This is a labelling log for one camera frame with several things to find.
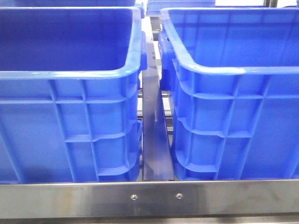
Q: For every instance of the steel divider bar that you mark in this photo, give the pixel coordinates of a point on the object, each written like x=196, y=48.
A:
x=157, y=162

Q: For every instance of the left blue plastic bin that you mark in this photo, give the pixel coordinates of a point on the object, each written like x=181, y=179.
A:
x=68, y=94

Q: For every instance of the blue plastic bin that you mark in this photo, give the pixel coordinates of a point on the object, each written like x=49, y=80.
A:
x=68, y=94
x=234, y=89

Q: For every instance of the right blue plastic bin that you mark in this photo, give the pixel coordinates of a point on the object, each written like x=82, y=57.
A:
x=234, y=89

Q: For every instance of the rear right blue bin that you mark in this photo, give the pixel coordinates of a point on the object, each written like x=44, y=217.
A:
x=154, y=6

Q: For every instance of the rear left blue bin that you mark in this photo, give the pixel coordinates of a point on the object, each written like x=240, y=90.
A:
x=72, y=3

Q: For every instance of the stainless steel front rail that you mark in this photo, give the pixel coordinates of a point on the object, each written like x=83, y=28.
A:
x=144, y=199

